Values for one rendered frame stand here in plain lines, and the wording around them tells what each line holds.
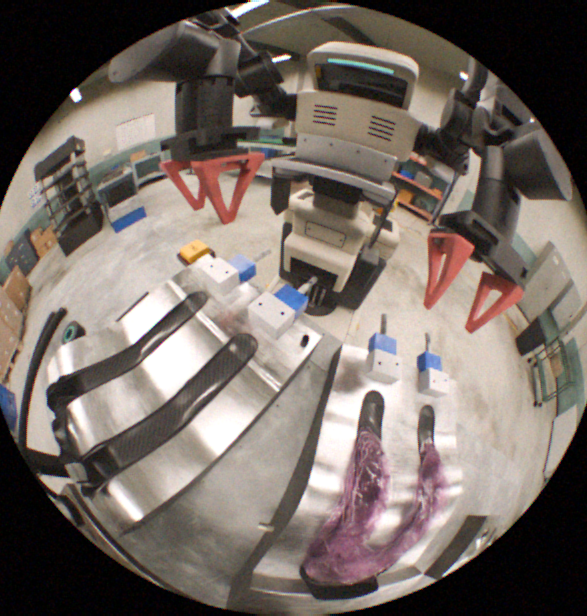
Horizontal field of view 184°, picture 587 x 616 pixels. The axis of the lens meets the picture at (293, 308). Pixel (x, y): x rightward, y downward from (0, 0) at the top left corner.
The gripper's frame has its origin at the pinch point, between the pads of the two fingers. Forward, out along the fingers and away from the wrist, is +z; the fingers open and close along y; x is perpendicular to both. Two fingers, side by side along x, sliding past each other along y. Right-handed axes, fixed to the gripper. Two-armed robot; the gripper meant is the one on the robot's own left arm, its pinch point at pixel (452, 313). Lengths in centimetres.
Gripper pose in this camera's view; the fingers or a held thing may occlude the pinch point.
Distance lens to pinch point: 22.6
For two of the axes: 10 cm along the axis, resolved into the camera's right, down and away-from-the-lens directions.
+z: -2.8, 8.4, 4.6
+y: 9.0, 3.9, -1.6
